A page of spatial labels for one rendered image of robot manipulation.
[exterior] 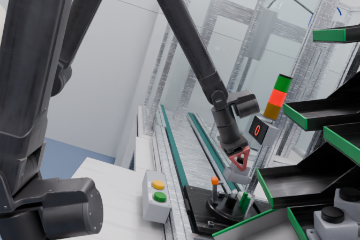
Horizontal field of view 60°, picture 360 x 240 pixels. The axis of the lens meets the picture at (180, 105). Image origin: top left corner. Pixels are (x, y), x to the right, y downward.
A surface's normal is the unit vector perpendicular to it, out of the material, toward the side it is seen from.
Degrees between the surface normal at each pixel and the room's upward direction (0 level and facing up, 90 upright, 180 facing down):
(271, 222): 90
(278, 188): 25
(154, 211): 90
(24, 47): 90
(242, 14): 90
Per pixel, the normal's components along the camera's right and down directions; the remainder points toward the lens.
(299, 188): -0.12, -0.97
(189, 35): 0.11, 0.39
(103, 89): 0.00, 0.22
